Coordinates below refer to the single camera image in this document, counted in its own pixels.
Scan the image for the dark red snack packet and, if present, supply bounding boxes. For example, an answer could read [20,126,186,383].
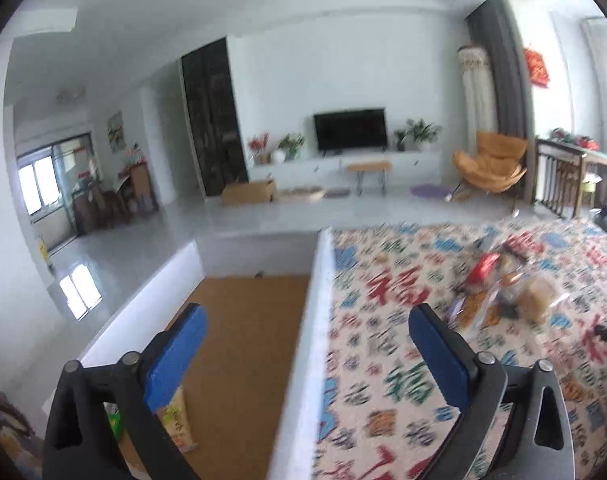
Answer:
[503,232,544,261]

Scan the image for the white covered standing unit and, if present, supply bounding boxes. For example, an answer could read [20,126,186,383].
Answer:
[457,45,498,153]

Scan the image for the brown wooden cabinet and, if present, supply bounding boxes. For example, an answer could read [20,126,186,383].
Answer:
[118,160,159,216]

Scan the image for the cardboard box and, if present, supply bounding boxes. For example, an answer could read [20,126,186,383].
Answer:
[222,180,277,206]

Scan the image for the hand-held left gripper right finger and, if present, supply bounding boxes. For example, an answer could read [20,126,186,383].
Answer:
[408,303,574,480]

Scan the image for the dark patterned cloth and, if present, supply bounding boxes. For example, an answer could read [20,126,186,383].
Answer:
[0,392,44,480]

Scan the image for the green snack packet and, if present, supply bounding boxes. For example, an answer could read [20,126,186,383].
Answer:
[106,405,124,441]

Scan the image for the clear bread packet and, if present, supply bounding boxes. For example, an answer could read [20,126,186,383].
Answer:
[517,275,560,324]

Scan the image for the long clear snack packet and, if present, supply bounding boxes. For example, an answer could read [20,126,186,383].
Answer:
[446,292,501,332]

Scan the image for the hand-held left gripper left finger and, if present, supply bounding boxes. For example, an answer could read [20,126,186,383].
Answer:
[42,303,209,480]

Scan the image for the yellow snack packet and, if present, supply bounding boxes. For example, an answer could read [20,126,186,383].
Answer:
[156,385,200,455]

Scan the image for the green plant in white vase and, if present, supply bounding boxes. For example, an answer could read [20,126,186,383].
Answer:
[278,132,305,161]

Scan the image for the small wooden bench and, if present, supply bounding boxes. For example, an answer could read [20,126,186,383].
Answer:
[347,161,393,195]

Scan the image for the black television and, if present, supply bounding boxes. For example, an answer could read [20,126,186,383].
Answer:
[313,108,388,152]

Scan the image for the tall black cabinet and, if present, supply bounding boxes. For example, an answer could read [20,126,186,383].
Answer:
[180,37,249,197]

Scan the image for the red flowers in vase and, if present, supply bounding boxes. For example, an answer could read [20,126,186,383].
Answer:
[248,133,271,165]

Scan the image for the white television cabinet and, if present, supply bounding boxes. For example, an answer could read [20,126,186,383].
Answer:
[248,149,444,186]

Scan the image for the wooden desk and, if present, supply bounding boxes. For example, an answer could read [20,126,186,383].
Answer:
[548,135,607,211]

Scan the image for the large green potted plant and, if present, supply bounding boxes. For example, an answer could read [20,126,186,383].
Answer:
[406,119,441,151]

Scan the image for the printed blanket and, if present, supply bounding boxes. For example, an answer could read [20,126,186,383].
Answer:
[313,212,607,480]

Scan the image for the red window decoration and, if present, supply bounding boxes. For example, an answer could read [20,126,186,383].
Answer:
[523,47,551,88]

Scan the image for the white sheer curtain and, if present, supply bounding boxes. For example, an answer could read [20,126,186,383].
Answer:
[581,17,607,146]

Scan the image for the wooden oval tray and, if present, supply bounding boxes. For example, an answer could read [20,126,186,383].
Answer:
[278,187,327,203]

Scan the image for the glass sliding door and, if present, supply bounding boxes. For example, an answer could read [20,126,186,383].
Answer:
[17,132,99,241]

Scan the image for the wall picture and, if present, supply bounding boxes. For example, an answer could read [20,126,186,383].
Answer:
[107,111,125,153]

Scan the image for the green stool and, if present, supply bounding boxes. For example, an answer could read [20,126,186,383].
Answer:
[581,175,601,208]

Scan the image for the grey curtain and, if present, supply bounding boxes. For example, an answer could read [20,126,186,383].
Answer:
[466,0,529,138]

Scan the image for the orange lounge chair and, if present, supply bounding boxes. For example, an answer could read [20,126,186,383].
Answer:
[452,131,528,206]

